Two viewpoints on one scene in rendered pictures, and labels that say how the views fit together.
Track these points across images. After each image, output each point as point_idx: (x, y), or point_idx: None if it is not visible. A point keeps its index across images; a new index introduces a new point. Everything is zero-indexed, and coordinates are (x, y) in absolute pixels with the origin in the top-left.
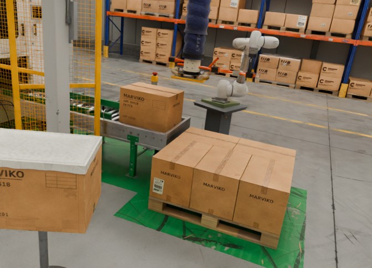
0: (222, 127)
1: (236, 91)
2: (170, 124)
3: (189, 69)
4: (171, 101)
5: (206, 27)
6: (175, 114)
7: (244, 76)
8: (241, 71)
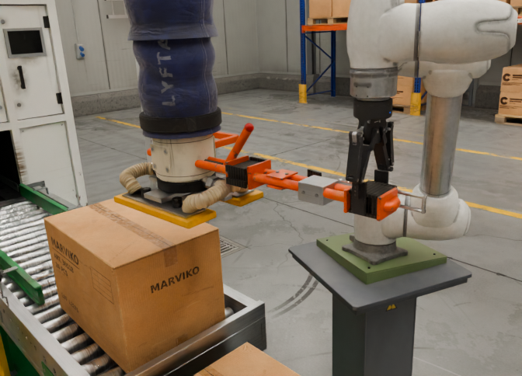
0: (377, 338)
1: (419, 224)
2: (153, 346)
3: (161, 173)
4: (135, 276)
5: (187, 8)
6: (175, 308)
7: (344, 207)
8: (342, 181)
